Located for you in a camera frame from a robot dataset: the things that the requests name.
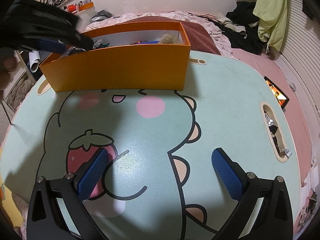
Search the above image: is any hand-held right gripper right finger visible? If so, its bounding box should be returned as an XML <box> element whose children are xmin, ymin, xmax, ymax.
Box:
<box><xmin>211</xmin><ymin>148</ymin><xmax>293</xmax><ymax>240</ymax></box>

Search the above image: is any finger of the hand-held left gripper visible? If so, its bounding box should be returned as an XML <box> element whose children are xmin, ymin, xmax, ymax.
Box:
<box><xmin>59</xmin><ymin>29</ymin><xmax>92</xmax><ymax>51</ymax></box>
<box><xmin>37</xmin><ymin>39</ymin><xmax>67</xmax><ymax>53</ymax></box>

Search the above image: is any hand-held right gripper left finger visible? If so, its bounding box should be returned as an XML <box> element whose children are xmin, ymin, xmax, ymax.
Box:
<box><xmin>26</xmin><ymin>148</ymin><xmax>110</xmax><ymax>240</ymax></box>

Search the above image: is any orange cardboard box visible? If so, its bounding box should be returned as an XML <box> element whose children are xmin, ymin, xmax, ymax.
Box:
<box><xmin>39</xmin><ymin>21</ymin><xmax>192</xmax><ymax>92</ymax></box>

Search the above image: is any beige furry pom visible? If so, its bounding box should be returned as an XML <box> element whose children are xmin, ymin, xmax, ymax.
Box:
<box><xmin>159</xmin><ymin>31</ymin><xmax>182</xmax><ymax>44</ymax></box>

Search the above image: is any person's left hand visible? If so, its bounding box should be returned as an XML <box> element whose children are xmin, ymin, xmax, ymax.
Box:
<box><xmin>0</xmin><ymin>47</ymin><xmax>19</xmax><ymax>90</ymax></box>

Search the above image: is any white paper roll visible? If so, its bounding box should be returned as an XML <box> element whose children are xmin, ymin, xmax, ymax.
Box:
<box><xmin>29</xmin><ymin>50</ymin><xmax>42</xmax><ymax>73</ymax></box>

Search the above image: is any grey bundled item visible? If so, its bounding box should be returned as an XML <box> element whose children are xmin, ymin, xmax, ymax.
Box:
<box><xmin>90</xmin><ymin>10</ymin><xmax>113</xmax><ymax>23</ymax></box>

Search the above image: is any small orange shelf box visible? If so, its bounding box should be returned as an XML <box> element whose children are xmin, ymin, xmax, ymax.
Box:
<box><xmin>75</xmin><ymin>2</ymin><xmax>95</xmax><ymax>12</ymax></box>

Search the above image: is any silver foil item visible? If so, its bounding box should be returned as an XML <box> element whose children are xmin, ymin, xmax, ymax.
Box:
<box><xmin>277</xmin><ymin>147</ymin><xmax>293</xmax><ymax>158</ymax></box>

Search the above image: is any dark small item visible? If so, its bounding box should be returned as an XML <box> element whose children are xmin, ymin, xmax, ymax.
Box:
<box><xmin>265</xmin><ymin>112</ymin><xmax>279</xmax><ymax>140</ymax></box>

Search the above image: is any red-brown pillow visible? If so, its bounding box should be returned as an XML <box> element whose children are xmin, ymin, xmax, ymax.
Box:
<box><xmin>135</xmin><ymin>15</ymin><xmax>222</xmax><ymax>55</ymax></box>

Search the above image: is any black clothes pile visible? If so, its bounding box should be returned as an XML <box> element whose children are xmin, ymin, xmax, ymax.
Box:
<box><xmin>226</xmin><ymin>1</ymin><xmax>269</xmax><ymax>55</ymax></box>

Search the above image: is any green hanging garment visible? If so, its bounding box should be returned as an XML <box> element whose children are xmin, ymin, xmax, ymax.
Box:
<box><xmin>252</xmin><ymin>0</ymin><xmax>290</xmax><ymax>53</ymax></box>

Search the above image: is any black hanging item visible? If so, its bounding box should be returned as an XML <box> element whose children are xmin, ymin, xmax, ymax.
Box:
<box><xmin>301</xmin><ymin>0</ymin><xmax>315</xmax><ymax>19</ymax></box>

